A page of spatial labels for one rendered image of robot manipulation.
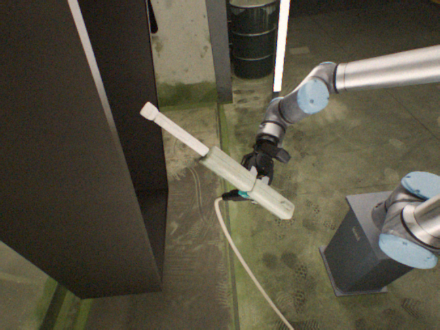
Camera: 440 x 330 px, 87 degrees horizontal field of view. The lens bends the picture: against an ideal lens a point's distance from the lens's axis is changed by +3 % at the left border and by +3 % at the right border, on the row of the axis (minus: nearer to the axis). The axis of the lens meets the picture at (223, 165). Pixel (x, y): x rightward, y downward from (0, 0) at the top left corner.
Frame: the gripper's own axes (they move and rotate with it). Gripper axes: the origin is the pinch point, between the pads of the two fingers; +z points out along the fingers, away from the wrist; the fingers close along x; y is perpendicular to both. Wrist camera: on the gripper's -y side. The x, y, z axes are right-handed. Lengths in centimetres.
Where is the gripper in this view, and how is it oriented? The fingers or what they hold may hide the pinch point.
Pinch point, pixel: (251, 194)
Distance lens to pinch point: 66.0
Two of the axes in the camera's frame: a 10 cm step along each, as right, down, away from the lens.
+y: -5.3, 1.8, 8.3
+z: -3.8, 8.2, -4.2
